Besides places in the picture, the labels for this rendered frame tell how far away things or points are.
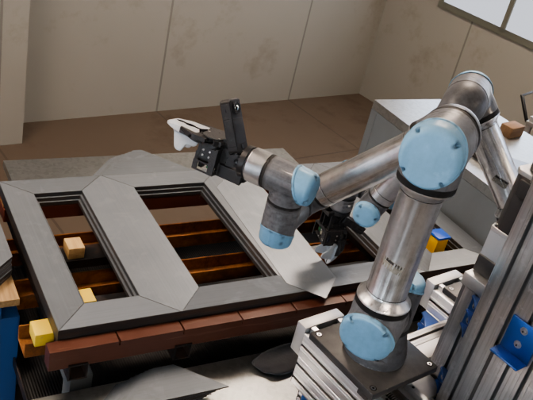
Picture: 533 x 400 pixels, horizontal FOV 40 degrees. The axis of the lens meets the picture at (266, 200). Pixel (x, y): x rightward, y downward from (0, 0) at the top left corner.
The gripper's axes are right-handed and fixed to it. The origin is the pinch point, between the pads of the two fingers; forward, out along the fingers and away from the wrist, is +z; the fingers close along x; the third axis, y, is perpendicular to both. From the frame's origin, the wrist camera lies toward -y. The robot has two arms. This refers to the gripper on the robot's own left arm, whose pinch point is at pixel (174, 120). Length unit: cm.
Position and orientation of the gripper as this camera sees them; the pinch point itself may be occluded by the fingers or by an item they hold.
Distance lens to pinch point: 163.7
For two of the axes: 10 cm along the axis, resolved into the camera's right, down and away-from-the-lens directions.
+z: -8.7, -3.9, 3.1
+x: 4.2, -2.4, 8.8
